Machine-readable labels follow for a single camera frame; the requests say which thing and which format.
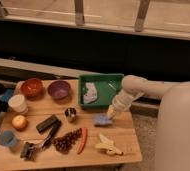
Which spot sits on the yellow apple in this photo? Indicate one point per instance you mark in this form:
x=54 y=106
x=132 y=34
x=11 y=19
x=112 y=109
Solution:
x=19 y=122

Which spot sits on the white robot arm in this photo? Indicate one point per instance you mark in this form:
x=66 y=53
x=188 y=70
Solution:
x=132 y=88

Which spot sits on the black rectangular block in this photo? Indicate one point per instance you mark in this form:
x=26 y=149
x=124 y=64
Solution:
x=47 y=123

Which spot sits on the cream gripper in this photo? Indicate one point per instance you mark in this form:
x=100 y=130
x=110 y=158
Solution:
x=111 y=112

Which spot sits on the peeled banana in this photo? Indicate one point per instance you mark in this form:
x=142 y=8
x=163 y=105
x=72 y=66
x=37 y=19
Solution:
x=108 y=146

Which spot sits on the blue sponge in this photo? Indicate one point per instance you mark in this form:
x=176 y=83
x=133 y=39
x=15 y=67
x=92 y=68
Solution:
x=102 y=120

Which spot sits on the small metal cup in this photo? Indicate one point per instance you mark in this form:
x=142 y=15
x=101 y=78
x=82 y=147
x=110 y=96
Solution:
x=71 y=114

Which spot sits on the bunch of dark grapes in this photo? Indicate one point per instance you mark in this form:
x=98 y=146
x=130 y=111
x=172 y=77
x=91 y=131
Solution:
x=64 y=144

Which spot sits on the blue plastic cup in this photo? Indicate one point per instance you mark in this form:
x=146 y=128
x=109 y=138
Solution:
x=8 y=139

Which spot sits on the green plastic tray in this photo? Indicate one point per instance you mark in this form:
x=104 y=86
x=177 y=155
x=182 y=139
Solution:
x=105 y=92

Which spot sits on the red bowl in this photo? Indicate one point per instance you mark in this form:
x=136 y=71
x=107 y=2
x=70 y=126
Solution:
x=32 y=88

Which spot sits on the white cup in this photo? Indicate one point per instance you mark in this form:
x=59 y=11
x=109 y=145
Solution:
x=18 y=103

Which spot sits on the red chili pepper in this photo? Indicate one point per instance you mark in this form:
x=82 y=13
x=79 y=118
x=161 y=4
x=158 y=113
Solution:
x=83 y=140

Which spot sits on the blue cloth at edge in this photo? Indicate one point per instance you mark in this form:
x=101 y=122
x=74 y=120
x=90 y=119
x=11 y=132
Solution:
x=6 y=95

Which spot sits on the white crumpled cloth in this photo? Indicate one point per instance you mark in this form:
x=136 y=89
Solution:
x=91 y=94

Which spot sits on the purple bowl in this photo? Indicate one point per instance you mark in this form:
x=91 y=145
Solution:
x=59 y=89

